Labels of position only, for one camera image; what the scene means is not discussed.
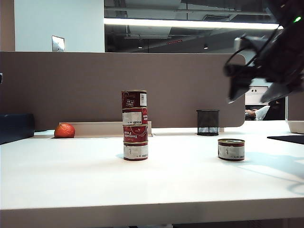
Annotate grey cable tray lid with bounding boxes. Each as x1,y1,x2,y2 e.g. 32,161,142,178
58,121,152,137

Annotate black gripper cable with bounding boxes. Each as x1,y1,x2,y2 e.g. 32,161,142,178
223,26,282,76

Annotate tomato paste can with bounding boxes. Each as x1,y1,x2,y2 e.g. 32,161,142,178
218,138,246,162
122,107,149,126
123,141,149,162
121,90,148,110
122,124,149,144

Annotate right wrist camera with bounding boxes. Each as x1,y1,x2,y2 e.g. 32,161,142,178
234,35,263,51

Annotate brown rounded desk partition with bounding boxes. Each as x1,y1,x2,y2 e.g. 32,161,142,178
286,91,304,122

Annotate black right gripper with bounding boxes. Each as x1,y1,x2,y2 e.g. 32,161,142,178
224,30,304,105

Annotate black box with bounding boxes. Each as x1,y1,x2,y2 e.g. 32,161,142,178
0,113,35,145

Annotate seated person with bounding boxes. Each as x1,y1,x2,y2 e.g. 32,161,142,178
245,98,285,121

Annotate white computer monitor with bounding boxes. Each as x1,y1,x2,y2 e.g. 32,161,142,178
244,85,270,105

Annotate black desk mat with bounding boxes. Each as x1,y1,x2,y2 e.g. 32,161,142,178
266,134,304,145

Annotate ceiling light strip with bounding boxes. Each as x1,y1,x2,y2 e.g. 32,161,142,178
104,18,285,30

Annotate silver wall plate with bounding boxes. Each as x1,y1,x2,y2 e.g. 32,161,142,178
52,35,66,52

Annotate black mesh pen holder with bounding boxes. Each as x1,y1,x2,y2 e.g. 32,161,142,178
196,109,220,136

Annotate orange fruit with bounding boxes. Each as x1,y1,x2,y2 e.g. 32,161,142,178
54,123,76,139

